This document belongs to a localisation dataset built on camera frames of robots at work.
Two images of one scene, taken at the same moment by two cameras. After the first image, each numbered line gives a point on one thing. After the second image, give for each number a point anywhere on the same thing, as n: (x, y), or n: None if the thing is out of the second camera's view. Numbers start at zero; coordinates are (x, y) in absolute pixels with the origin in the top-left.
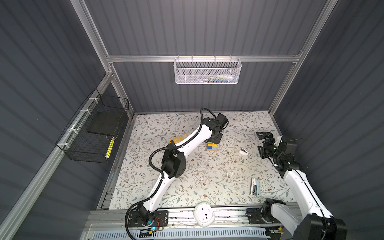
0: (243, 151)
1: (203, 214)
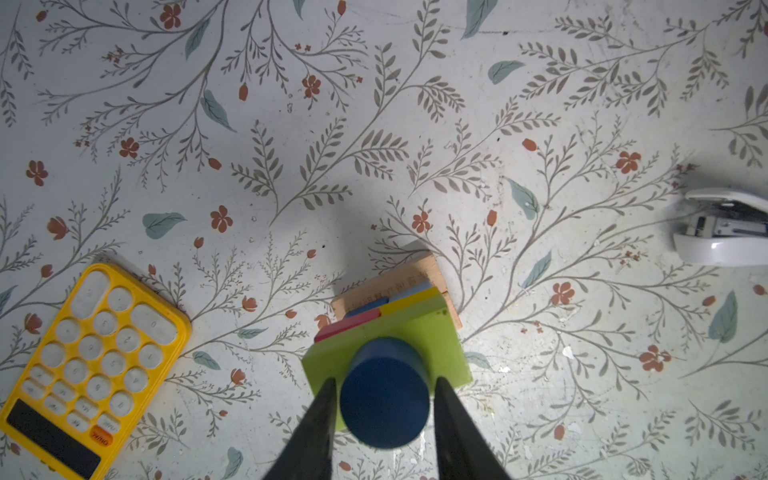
0: (732, 230)
1: None
